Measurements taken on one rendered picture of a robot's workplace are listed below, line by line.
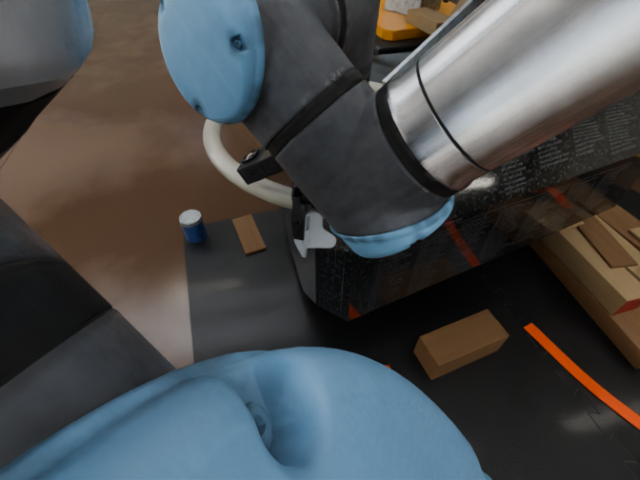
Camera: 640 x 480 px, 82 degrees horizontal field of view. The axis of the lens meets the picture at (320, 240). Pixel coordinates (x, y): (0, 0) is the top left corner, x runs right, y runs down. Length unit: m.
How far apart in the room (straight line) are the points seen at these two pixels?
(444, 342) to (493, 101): 1.22
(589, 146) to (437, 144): 1.17
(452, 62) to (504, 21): 0.03
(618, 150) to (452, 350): 0.81
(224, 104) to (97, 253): 1.79
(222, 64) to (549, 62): 0.18
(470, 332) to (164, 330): 1.16
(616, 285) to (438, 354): 0.75
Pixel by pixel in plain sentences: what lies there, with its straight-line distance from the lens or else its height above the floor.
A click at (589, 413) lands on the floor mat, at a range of 1.63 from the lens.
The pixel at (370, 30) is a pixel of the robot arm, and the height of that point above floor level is 1.20.
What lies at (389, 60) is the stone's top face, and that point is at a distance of 1.30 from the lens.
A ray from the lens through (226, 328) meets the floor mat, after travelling 1.53.
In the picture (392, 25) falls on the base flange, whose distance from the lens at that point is 1.86.
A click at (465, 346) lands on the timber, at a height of 0.13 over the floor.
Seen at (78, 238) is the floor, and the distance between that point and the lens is 2.15.
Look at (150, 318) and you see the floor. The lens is 1.67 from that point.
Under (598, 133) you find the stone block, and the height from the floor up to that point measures 0.72.
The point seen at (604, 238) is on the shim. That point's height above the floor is 0.21.
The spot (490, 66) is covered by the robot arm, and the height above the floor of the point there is 1.24.
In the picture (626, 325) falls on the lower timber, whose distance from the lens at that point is 1.81.
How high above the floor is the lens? 1.31
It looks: 47 degrees down
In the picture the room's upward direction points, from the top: straight up
